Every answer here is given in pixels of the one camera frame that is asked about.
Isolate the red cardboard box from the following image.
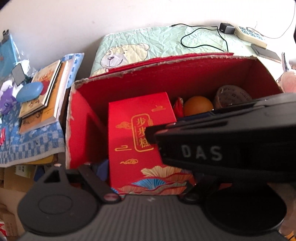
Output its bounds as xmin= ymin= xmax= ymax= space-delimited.
xmin=65 ymin=53 xmax=285 ymax=186

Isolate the blue bag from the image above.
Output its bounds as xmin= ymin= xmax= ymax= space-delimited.
xmin=0 ymin=30 xmax=20 ymax=77

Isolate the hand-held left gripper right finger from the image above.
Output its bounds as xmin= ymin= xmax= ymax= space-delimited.
xmin=179 ymin=178 xmax=232 ymax=205

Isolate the dark phone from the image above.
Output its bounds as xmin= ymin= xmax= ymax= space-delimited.
xmin=251 ymin=44 xmax=281 ymax=63

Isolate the blue checked cloth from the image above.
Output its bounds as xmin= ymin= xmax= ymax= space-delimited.
xmin=0 ymin=53 xmax=85 ymax=166

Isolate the bear print quilt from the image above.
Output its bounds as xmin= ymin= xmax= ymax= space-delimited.
xmin=90 ymin=24 xmax=281 ymax=78

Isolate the orange wooden gourd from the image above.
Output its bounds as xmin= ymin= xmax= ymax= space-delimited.
xmin=183 ymin=96 xmax=214 ymax=117

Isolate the small black mirror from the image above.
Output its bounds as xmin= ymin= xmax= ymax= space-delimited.
xmin=11 ymin=64 xmax=25 ymax=87

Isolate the purple toy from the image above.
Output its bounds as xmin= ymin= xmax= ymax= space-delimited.
xmin=0 ymin=89 xmax=18 ymax=115

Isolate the stack of books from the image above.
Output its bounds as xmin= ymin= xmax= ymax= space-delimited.
xmin=20 ymin=61 xmax=70 ymax=133

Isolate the blue oval case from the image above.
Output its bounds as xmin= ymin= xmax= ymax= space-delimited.
xmin=16 ymin=82 xmax=44 ymax=102

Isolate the red fabric pouch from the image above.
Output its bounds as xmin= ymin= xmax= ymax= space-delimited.
xmin=173 ymin=97 xmax=185 ymax=117

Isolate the black power adapter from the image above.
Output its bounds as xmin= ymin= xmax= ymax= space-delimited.
xmin=219 ymin=22 xmax=236 ymax=35

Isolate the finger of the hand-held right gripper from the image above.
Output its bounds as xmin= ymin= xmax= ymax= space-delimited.
xmin=145 ymin=120 xmax=232 ymax=144
xmin=177 ymin=105 xmax=232 ymax=122

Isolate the brown cardboard box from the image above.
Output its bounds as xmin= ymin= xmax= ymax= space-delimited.
xmin=0 ymin=166 xmax=38 ymax=193

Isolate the low cardboard box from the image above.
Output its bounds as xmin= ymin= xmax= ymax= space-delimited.
xmin=0 ymin=192 xmax=26 ymax=237

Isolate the thin orange book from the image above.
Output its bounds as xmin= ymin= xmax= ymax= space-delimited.
xmin=18 ymin=60 xmax=62 ymax=118

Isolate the black cable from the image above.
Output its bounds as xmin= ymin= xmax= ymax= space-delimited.
xmin=171 ymin=23 xmax=230 ymax=53

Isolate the red gift box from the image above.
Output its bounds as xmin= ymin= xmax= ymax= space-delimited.
xmin=108 ymin=92 xmax=197 ymax=196

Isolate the clear plastic bag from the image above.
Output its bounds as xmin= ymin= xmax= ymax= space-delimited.
xmin=14 ymin=50 xmax=35 ymax=86

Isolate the white calculator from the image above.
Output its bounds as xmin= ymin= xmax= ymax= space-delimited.
xmin=235 ymin=25 xmax=268 ymax=49

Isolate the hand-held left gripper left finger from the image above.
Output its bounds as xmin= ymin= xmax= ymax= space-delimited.
xmin=35 ymin=160 xmax=122 ymax=205

